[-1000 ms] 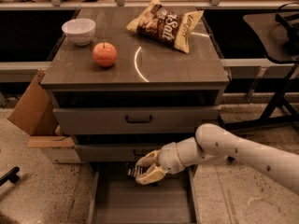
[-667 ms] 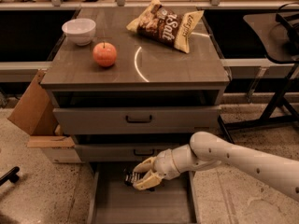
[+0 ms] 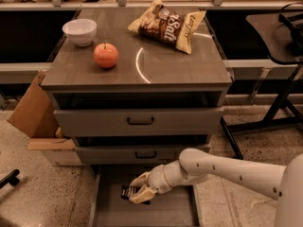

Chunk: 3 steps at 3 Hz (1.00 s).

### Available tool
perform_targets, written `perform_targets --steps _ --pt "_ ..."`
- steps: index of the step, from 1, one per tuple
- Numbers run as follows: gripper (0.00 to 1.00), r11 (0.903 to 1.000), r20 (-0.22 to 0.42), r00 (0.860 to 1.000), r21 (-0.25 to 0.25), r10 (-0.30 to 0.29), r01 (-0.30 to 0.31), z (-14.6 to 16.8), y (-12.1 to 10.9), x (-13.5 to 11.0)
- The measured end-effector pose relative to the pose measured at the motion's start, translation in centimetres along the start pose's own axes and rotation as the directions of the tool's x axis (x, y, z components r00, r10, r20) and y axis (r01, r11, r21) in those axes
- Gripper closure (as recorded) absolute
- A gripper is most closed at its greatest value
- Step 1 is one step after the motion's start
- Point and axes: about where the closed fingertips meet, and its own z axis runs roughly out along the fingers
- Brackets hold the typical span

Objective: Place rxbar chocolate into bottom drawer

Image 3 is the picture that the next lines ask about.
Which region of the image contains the yellow brown chip bag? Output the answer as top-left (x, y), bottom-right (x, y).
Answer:
top-left (128, 0), bottom-right (205, 55)

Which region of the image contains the middle grey drawer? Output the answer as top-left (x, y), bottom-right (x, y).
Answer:
top-left (76, 135), bottom-right (210, 165)

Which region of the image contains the white bowl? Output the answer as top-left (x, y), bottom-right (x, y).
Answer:
top-left (62, 19), bottom-right (97, 46)

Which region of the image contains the top grey drawer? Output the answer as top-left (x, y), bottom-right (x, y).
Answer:
top-left (55, 92), bottom-right (223, 137)

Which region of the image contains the bottom grey drawer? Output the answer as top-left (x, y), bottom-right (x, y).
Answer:
top-left (88, 165), bottom-right (200, 227)

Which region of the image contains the brown cardboard box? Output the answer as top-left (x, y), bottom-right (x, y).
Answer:
top-left (7, 70), bottom-right (83, 167)

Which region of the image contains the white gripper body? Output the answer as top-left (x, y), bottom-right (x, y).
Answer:
top-left (148, 165), bottom-right (172, 194)

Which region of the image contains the black rxbar chocolate bar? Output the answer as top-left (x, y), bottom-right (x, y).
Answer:
top-left (120, 184), bottom-right (139, 201)

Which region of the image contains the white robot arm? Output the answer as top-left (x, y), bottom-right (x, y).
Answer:
top-left (129, 148), bottom-right (303, 227)

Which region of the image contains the grey wooden drawer cabinet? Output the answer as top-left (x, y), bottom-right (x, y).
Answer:
top-left (40, 7), bottom-right (234, 227)

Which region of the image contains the black stand with table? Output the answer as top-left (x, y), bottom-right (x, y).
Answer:
top-left (219, 3), bottom-right (303, 165)

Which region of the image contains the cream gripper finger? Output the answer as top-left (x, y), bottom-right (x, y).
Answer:
top-left (129, 185), bottom-right (155, 204)
top-left (130, 172), bottom-right (150, 187)

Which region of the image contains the grey drawer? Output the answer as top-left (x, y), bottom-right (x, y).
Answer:
top-left (88, 165), bottom-right (200, 227)
top-left (55, 92), bottom-right (223, 137)
top-left (76, 135), bottom-right (210, 165)

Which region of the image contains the black chair leg caster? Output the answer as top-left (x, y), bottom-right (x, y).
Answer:
top-left (0, 169), bottom-right (20, 189)

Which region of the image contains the orange apple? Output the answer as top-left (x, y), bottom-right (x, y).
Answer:
top-left (94, 43), bottom-right (118, 69)

